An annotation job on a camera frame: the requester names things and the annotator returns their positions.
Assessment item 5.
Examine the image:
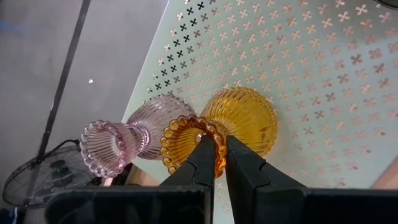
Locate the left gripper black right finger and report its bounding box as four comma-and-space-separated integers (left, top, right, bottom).
225, 134, 308, 224

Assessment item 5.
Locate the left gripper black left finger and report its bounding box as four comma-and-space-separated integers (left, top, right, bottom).
160, 133, 216, 189

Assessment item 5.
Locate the amber glass candle holder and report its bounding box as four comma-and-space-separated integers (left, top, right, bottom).
160, 86, 279, 180

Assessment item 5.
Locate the pink glass candle holder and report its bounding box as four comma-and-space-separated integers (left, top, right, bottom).
79, 93, 195, 179

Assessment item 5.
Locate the green perforated metal shelf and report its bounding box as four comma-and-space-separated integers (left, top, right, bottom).
121, 0, 398, 224

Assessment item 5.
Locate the black floor fan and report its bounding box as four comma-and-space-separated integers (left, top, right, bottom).
2, 139, 96, 210

